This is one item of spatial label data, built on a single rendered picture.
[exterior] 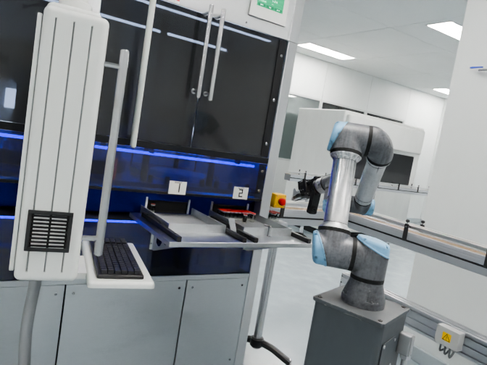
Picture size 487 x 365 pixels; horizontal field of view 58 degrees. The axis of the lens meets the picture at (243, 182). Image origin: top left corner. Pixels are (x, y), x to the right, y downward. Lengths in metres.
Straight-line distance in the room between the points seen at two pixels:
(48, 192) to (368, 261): 1.02
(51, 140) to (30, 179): 0.12
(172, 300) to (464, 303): 1.83
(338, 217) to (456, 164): 1.69
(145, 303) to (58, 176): 0.99
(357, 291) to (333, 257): 0.14
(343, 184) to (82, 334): 1.27
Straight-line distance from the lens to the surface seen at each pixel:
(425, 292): 3.27
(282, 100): 2.26
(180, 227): 1.77
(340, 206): 1.58
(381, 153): 1.68
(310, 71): 8.35
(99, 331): 2.12
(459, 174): 3.13
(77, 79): 1.30
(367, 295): 1.58
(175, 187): 2.01
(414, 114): 10.51
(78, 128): 1.30
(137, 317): 2.15
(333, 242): 1.54
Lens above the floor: 1.29
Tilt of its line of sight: 6 degrees down
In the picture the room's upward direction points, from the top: 9 degrees clockwise
